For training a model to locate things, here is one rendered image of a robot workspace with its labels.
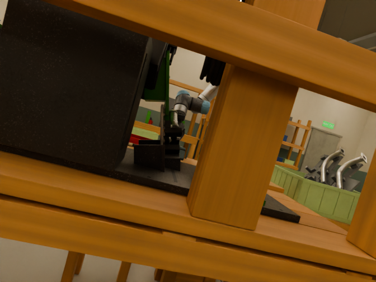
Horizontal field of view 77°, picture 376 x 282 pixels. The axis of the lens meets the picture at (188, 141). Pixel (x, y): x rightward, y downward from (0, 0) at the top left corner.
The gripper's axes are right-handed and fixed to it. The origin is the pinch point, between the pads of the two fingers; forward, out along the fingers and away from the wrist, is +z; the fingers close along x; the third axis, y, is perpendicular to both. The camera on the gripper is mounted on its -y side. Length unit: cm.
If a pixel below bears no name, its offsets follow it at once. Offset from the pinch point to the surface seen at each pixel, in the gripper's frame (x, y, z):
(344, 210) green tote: -98, 4, 9
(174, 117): 4.5, -28.3, 5.1
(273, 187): -48, -8, 12
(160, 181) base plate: 5, -42, 35
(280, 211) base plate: -28, -42, 35
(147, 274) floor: -12, 91, 52
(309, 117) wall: -436, 386, -449
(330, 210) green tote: -91, 6, 10
